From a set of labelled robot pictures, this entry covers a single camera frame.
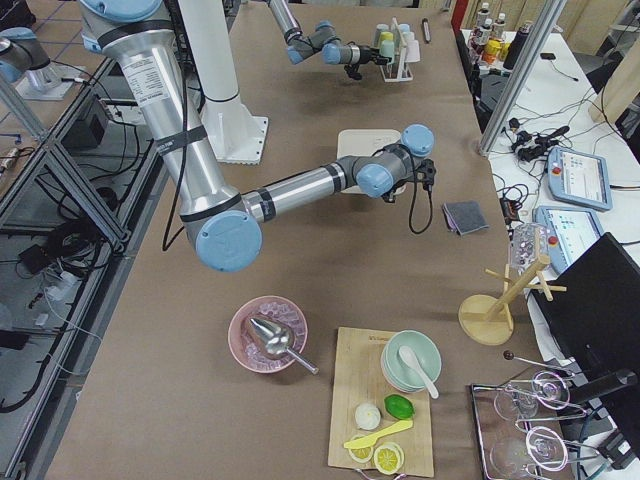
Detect green lime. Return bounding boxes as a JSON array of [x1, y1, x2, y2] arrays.
[[384, 394, 415, 420]]

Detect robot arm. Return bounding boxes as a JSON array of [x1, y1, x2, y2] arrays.
[[267, 0, 391, 78], [81, 1, 436, 272]]

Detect wooden mug tree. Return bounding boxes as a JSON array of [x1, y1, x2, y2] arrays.
[[458, 254, 567, 346]]

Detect green cup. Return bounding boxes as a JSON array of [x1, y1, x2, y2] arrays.
[[379, 39, 395, 63]]

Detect metal scoop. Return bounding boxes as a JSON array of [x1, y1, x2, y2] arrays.
[[246, 315, 319, 375]]

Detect yellow plastic knife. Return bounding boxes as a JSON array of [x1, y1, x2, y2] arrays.
[[343, 419, 414, 450]]

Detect far teach pendant tablet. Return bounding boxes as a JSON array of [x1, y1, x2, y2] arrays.
[[547, 146, 613, 211]]

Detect near teach pendant tablet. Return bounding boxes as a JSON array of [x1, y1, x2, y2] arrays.
[[533, 206, 604, 274]]

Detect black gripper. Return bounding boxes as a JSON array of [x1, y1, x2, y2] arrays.
[[381, 183, 406, 203], [356, 45, 390, 64]]

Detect lemon slice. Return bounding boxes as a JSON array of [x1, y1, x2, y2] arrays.
[[348, 445, 374, 464], [373, 442, 405, 475]]

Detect white wire cup rack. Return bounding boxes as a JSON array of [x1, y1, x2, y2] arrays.
[[380, 56, 413, 83]]

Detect cream rabbit tray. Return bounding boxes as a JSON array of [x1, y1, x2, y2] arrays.
[[336, 129, 401, 196]]

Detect white ceramic spoon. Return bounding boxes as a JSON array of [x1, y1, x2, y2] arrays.
[[399, 345, 439, 399]]

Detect aluminium frame post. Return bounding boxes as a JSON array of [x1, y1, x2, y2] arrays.
[[478, 0, 567, 157]]

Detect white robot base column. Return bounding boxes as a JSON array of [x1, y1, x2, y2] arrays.
[[179, 0, 268, 165]]

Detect wine glass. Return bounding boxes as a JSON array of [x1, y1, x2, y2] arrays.
[[489, 426, 568, 479], [494, 371, 570, 421]]

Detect pink cup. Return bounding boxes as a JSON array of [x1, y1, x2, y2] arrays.
[[405, 39, 421, 64]]

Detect wooden cutting board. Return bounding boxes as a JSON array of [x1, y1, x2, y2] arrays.
[[328, 327, 435, 477]]

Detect pink bowl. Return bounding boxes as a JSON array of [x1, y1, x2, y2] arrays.
[[228, 296, 308, 373]]

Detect white garlic bulb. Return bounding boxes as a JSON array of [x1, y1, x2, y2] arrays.
[[354, 402, 382, 431]]

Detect grey folded cloth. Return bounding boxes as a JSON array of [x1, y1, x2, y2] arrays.
[[442, 201, 489, 236]]

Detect copper wire bottle basket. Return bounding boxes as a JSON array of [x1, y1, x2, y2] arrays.
[[468, 12, 510, 65]]

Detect teach pendant tablet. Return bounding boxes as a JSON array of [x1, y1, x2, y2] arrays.
[[547, 146, 613, 211], [533, 206, 604, 274]]

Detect black monitor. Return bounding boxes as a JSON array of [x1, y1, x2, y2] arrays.
[[532, 233, 639, 378]]

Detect small black box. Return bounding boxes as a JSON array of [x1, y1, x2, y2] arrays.
[[499, 198, 521, 225]]

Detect stacked green bowls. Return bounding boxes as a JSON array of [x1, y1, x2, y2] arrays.
[[380, 328, 443, 393]]

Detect black flask bottle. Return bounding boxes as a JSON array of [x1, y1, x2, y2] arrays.
[[503, 20, 533, 71]]

